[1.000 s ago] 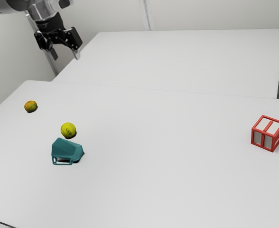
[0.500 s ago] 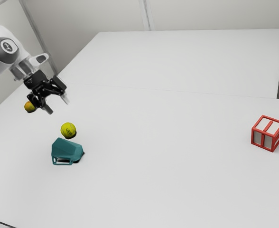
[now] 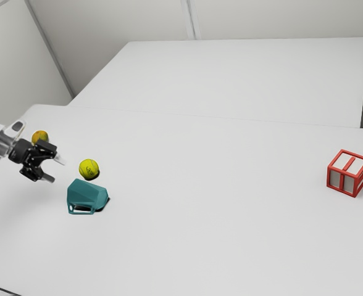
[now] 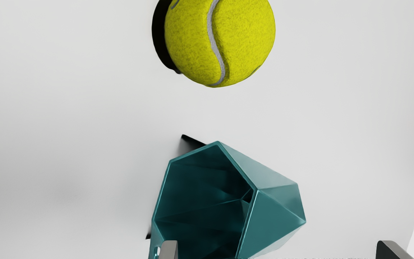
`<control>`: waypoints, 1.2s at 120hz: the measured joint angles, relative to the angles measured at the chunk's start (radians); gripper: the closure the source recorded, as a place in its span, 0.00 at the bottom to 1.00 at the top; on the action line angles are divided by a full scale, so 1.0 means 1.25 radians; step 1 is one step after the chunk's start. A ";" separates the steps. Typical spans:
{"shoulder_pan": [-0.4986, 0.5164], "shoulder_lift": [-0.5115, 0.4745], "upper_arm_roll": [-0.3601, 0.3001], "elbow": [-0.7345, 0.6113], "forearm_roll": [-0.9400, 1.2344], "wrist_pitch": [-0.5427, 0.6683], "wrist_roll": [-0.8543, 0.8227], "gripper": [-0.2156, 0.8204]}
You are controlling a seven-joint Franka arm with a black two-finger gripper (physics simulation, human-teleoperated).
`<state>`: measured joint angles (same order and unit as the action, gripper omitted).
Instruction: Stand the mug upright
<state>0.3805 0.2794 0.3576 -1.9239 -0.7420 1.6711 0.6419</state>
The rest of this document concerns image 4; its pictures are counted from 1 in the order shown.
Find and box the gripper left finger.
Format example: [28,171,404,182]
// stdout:
[160,240,179,259]

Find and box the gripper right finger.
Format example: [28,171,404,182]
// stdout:
[376,240,414,259]

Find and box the teal faceted mug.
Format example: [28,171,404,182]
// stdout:
[148,141,307,259]

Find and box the yellow tennis ball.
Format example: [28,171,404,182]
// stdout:
[164,0,276,88]

